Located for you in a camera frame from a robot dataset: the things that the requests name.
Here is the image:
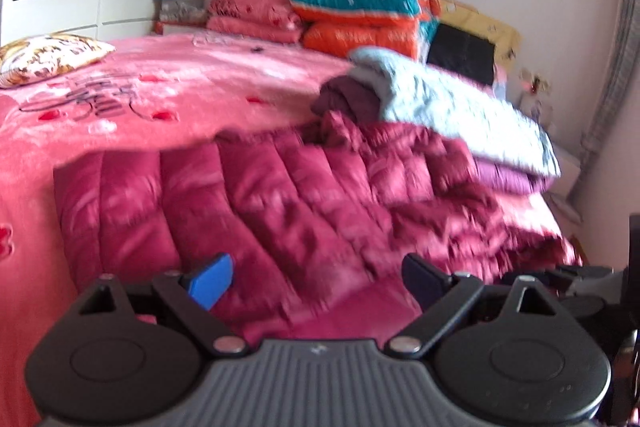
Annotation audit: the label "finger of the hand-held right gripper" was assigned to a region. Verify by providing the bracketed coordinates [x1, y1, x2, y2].
[500, 264, 576, 294]

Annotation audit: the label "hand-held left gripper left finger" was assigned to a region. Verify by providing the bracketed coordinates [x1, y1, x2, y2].
[74, 253, 249, 356]

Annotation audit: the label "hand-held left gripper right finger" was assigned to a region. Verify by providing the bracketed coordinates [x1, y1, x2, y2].
[384, 253, 560, 358]

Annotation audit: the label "red down jacket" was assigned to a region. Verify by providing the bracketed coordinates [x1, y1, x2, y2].
[52, 109, 583, 343]

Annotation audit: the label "white nightstand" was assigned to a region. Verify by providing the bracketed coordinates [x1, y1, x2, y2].
[547, 144, 583, 223]

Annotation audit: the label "light blue folded blanket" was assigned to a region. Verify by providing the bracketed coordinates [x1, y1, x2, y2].
[348, 47, 562, 180]

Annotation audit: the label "pink bed with blanket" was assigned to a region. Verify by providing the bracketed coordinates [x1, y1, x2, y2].
[0, 32, 583, 427]

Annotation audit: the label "purple down jacket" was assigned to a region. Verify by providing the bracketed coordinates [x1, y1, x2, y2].
[310, 74, 557, 196]

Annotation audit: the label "grey plaid curtain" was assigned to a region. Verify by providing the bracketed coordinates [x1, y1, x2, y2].
[565, 0, 640, 223]

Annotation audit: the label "black cloth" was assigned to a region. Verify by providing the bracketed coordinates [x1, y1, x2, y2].
[426, 23, 497, 86]

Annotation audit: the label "orange folded quilt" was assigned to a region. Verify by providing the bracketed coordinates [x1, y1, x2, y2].
[301, 19, 441, 60]

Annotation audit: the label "plain pink folded blanket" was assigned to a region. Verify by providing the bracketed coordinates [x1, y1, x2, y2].
[206, 17, 303, 45]

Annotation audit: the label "stack of shoe boxes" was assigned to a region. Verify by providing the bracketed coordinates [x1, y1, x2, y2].
[152, 0, 216, 36]

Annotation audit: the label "pink heart-print folded blanket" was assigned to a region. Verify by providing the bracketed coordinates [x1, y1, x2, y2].
[207, 0, 301, 30]

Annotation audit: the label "floral pillow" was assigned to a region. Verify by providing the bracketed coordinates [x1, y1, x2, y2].
[0, 34, 117, 88]

